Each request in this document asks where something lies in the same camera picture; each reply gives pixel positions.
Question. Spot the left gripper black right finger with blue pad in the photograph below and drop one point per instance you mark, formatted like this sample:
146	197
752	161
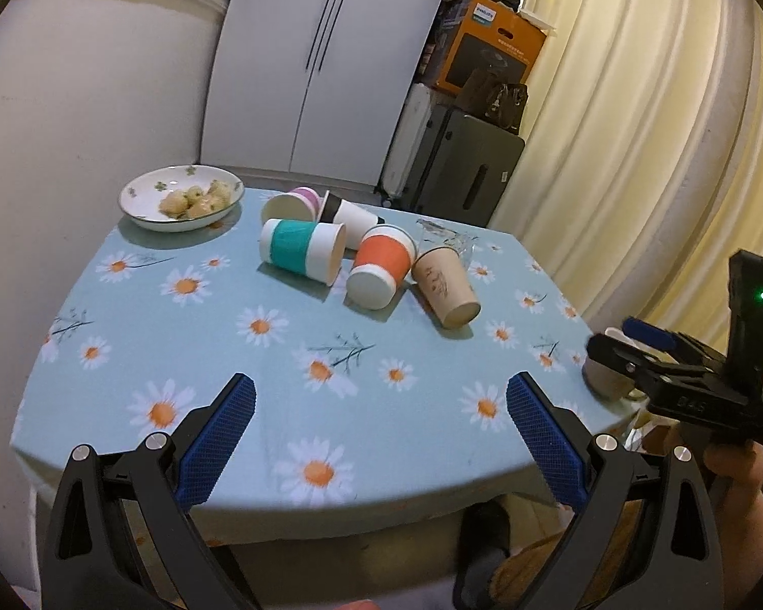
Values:
674	560

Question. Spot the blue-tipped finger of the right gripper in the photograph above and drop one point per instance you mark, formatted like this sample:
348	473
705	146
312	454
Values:
649	335

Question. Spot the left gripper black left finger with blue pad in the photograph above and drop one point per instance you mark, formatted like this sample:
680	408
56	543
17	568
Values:
91	558

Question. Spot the brown kraft paper cup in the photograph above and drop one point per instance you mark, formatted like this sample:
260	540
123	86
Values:
443	281

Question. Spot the orange sleeve paper cup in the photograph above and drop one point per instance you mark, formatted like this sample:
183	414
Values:
385	256

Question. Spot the black band white paper cup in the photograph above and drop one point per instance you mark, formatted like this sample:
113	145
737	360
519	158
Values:
357	219

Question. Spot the teal sleeve paper cup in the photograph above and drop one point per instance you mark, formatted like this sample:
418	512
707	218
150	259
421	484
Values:
310	249

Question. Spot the pink sleeve paper cup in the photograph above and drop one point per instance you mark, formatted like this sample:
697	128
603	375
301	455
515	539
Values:
299	204

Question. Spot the person's right hand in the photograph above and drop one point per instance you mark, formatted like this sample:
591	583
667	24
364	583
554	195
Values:
739	521

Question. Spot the person's left thumb tip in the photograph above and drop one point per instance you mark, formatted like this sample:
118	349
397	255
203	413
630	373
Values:
363	604

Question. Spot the beige ceramic mug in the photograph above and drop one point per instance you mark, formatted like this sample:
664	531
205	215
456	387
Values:
609	385

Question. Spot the yellow fuzzy blanket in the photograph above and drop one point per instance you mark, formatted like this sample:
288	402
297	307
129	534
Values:
513	579

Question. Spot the cream pleated curtain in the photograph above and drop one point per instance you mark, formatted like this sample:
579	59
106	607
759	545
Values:
643	166

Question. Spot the clear glass tumbler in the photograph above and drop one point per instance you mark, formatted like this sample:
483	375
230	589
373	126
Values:
433	235

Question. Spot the dark grey suitcase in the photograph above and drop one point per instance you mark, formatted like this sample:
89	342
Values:
461	168

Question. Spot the dark brown handbag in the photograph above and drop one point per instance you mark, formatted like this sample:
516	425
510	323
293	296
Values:
493	97

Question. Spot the blue daisy tablecloth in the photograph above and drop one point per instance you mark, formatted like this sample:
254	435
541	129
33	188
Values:
363	419

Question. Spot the white suitcase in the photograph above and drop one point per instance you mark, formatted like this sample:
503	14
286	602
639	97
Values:
406	140

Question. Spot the orange Philips cardboard box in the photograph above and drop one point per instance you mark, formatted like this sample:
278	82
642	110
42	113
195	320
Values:
482	34

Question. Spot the white floral bowl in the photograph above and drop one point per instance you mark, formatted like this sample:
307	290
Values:
140	198

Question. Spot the yellow food pieces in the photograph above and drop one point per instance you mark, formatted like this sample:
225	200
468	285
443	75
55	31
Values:
195	202

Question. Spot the white wardrobe cabinet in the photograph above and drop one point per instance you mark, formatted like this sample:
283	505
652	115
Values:
312	87

